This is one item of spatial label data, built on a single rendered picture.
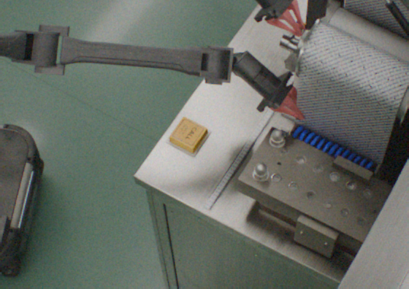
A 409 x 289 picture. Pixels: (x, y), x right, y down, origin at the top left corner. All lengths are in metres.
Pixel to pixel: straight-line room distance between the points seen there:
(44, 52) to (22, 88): 1.56
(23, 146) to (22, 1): 0.91
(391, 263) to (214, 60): 0.86
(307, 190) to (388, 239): 0.74
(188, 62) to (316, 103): 0.29
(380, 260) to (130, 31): 2.43
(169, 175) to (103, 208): 1.01
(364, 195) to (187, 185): 0.44
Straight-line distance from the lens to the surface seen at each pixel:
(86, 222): 3.08
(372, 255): 1.21
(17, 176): 2.94
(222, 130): 2.16
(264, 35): 2.33
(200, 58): 1.91
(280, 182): 1.95
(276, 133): 1.96
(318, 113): 1.95
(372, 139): 1.93
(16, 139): 3.01
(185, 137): 2.13
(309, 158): 1.98
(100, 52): 1.88
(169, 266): 2.56
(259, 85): 1.95
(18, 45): 1.90
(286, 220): 2.03
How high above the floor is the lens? 2.76
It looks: 59 degrees down
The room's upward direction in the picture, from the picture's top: 3 degrees counter-clockwise
